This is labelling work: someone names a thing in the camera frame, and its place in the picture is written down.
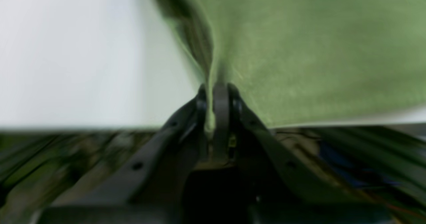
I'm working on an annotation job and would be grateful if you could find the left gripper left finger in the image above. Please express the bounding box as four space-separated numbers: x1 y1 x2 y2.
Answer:
36 85 208 224

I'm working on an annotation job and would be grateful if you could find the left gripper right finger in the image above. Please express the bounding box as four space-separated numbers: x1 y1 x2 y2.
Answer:
213 83 393 224

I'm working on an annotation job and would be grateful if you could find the olive green T-shirt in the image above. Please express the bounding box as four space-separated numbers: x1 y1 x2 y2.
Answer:
157 0 426 130

